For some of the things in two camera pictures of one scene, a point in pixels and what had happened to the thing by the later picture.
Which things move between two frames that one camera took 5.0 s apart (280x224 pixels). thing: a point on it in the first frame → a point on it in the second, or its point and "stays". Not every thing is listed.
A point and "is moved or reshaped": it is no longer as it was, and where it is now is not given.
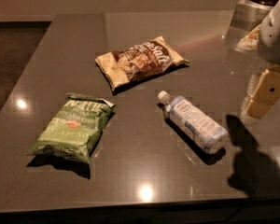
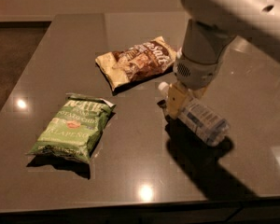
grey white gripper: (274, 36) → (194, 74)
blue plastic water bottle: (199, 127) is moved or reshaped
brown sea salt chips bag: (131, 63) stays
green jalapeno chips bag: (76, 128) stays
